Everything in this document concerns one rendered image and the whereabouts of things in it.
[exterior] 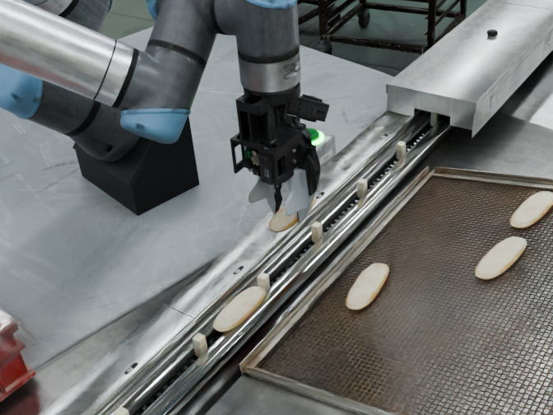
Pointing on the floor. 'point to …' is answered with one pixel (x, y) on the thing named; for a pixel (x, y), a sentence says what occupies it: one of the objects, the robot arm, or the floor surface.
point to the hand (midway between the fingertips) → (290, 207)
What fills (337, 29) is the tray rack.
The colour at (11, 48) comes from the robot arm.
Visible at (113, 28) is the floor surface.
